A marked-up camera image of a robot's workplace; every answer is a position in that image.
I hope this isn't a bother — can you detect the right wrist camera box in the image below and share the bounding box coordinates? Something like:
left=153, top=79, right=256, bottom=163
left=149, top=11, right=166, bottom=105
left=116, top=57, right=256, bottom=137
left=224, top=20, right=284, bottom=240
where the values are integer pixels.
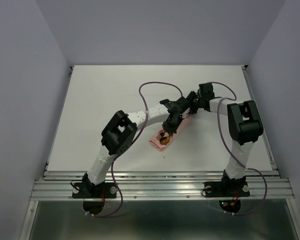
left=198, top=82, right=215, bottom=101

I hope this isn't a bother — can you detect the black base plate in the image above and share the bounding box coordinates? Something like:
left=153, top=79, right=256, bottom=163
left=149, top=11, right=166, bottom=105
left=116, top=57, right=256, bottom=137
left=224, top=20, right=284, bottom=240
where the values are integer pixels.
left=201, top=181, right=250, bottom=198
left=70, top=182, right=118, bottom=199

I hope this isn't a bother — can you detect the aluminium frame rail front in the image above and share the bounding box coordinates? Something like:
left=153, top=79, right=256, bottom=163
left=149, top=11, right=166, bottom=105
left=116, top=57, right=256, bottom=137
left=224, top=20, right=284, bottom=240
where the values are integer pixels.
left=30, top=169, right=295, bottom=201

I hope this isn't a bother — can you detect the gold fork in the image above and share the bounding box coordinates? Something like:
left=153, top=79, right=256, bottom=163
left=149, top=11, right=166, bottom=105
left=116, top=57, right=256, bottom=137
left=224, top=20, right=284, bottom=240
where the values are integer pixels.
left=156, top=131, right=166, bottom=141

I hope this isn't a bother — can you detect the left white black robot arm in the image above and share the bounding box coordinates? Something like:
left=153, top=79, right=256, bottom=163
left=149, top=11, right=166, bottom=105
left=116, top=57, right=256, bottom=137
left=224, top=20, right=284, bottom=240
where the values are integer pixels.
left=80, top=97, right=190, bottom=198

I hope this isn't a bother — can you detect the gold spoon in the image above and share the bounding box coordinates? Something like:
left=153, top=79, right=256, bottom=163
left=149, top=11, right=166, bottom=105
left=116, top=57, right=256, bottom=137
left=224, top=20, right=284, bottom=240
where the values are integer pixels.
left=159, top=134, right=171, bottom=146

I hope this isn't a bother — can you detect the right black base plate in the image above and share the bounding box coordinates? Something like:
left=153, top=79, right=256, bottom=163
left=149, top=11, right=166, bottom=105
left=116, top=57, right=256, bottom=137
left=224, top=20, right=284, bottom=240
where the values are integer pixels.
left=201, top=181, right=250, bottom=198

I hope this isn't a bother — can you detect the pink satin napkin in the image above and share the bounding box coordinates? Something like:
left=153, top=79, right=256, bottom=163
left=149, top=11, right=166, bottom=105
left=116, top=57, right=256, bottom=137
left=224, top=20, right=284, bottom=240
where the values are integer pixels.
left=149, top=114, right=192, bottom=151

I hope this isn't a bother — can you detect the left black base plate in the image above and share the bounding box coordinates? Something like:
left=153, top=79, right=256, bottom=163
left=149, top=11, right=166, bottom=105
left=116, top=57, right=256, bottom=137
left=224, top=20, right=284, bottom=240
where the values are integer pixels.
left=70, top=182, right=118, bottom=199

